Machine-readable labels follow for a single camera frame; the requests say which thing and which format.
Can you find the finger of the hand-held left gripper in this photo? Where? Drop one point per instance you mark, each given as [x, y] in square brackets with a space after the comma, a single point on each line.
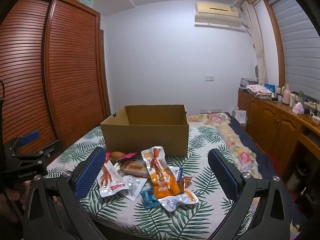
[28, 137]
[32, 156]

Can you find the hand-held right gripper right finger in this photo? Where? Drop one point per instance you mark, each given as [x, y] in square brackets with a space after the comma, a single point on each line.
[222, 176]

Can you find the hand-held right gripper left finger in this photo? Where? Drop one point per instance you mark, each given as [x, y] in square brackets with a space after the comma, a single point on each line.
[88, 176]

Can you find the white red chicken feet packet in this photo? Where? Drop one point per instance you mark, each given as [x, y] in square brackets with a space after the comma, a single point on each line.
[111, 180]

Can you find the pink fish snack packet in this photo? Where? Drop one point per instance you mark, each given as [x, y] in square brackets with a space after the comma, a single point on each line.
[126, 156]

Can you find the clear packet of brown snack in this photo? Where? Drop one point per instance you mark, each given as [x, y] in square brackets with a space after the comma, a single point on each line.
[133, 169]

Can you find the brown cardboard box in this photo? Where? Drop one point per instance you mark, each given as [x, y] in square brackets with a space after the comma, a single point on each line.
[145, 140]

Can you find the leaf print blanket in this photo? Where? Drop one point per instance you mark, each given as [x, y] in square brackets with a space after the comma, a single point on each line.
[200, 160]

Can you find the floral blanket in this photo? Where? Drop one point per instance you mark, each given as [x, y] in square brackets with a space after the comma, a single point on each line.
[232, 145]

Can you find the small brown snack packet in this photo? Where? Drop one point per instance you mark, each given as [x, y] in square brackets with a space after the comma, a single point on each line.
[185, 181]

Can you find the white blue snack packet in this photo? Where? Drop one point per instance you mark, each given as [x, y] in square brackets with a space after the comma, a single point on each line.
[178, 172]

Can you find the clear silver snack packet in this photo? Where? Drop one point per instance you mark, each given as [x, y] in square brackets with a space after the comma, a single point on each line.
[133, 187]

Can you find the white orange snack packet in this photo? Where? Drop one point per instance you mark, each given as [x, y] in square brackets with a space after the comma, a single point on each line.
[178, 199]

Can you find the orange chicken feet packet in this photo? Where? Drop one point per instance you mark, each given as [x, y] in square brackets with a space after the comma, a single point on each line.
[161, 177]

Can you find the white paper bag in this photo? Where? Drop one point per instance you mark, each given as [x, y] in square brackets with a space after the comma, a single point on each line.
[239, 117]

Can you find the small blue snack packet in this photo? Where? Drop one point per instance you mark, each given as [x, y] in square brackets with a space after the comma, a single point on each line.
[149, 197]

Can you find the wooden sideboard cabinet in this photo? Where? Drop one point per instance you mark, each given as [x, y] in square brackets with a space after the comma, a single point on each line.
[272, 127]

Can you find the wooden slatted wardrobe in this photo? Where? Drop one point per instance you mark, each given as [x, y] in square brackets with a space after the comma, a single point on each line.
[70, 67]

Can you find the folded floral cloth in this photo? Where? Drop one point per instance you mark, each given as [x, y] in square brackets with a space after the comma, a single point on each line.
[258, 90]

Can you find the purple cloth bundle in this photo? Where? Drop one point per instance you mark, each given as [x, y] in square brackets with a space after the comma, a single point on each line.
[247, 82]

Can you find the blue box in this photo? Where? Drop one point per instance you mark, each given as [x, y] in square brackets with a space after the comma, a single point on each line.
[269, 87]

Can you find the pink tissue pack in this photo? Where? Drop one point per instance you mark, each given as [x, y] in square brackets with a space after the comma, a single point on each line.
[298, 108]

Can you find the pink thermos jug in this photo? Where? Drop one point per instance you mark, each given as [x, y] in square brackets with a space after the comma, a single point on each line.
[285, 93]

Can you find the small grey fan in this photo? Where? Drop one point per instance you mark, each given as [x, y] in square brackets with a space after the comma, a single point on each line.
[257, 72]

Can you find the green bottle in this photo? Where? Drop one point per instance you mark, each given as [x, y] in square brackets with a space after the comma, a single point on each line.
[301, 96]

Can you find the cream floral curtain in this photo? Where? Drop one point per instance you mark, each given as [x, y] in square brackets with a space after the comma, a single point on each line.
[258, 52]

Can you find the grey window blind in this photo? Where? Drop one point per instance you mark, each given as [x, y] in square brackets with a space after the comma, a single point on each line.
[297, 42]

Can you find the white wall switch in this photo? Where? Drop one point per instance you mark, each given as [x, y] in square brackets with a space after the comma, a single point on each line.
[209, 77]

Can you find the cream wall air conditioner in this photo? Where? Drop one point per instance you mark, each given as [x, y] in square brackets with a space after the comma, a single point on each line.
[217, 13]

